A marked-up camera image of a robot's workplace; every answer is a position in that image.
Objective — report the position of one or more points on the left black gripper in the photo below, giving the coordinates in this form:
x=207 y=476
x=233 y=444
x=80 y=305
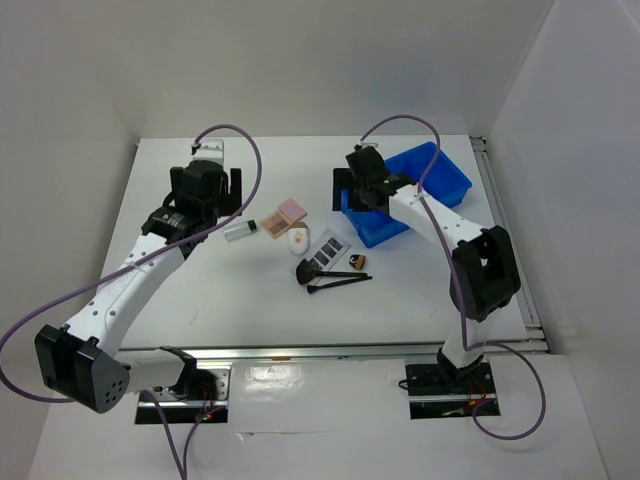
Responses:
x=231 y=202

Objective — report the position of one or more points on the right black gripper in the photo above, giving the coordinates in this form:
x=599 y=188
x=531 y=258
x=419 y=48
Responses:
x=342 y=180

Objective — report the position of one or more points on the clear bottle black cap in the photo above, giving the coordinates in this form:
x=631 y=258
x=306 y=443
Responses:
x=240 y=230

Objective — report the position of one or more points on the pink compact case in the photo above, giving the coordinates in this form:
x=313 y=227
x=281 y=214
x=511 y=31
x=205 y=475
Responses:
x=291 y=210

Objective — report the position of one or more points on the clear sheet black swatches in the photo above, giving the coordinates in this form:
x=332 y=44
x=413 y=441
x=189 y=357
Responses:
x=325 y=252

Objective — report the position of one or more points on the white oval makeup container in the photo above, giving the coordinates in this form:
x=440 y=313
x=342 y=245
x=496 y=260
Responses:
x=298 y=238

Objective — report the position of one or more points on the small black gold item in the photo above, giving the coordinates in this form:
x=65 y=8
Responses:
x=357 y=261

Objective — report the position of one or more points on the black fan makeup brush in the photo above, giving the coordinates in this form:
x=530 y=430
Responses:
x=305 y=273

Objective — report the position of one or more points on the thin black makeup brush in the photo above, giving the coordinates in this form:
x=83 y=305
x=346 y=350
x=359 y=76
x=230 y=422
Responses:
x=311 y=289

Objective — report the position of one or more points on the brown eyeshadow palette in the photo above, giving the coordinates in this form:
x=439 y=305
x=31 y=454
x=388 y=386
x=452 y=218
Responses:
x=276 y=224

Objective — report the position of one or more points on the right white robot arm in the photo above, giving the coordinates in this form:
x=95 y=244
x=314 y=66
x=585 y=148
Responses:
x=484 y=276

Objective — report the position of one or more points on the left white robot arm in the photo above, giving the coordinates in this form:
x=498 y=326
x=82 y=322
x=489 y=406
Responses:
x=81 y=358

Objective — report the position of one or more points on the blue plastic organizer bin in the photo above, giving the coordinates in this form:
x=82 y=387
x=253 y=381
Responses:
x=445 y=182

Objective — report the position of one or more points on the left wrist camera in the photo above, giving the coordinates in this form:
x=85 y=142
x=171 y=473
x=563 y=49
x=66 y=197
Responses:
x=211 y=150

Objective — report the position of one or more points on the aluminium rail front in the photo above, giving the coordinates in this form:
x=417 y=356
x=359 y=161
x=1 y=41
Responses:
x=330 y=352

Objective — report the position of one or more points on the aluminium rail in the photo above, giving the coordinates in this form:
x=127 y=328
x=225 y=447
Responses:
x=536 y=337
x=330 y=352

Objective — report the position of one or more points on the aluminium rail right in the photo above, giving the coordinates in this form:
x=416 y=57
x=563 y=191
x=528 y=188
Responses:
x=536 y=337

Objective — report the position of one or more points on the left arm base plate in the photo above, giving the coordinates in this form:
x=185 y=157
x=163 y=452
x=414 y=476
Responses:
x=206 y=401

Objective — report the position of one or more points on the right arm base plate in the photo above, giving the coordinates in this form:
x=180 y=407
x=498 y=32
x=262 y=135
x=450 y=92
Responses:
x=430 y=397

